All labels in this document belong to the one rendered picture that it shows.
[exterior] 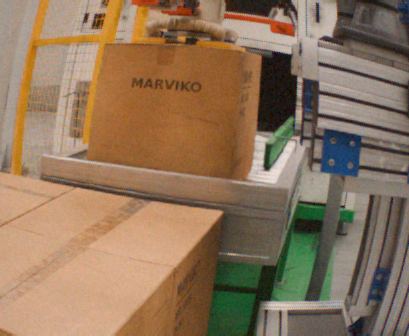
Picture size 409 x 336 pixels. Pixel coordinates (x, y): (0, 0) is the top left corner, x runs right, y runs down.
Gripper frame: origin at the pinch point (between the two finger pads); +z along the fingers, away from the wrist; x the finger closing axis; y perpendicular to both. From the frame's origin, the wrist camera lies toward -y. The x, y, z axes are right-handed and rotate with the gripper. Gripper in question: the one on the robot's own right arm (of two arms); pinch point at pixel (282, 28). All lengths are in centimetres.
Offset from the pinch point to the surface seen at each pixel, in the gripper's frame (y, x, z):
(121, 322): 170, -6, 53
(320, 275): 10, 25, 85
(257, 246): 66, 3, 62
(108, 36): -10, -68, 9
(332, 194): 10, 23, 56
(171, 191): 66, -20, 51
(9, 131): -214, -210, 78
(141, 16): -58, -68, -3
